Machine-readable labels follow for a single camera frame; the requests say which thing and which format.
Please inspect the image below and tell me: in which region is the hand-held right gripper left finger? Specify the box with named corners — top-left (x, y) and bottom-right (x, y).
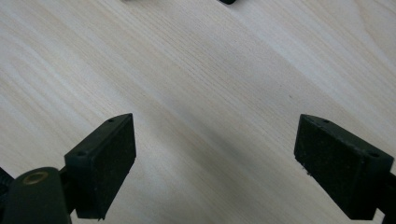
top-left (64, 113), bottom-right (137, 220)

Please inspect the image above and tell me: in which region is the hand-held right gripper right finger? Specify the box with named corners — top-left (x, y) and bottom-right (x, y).
top-left (293, 113), bottom-right (395, 221)

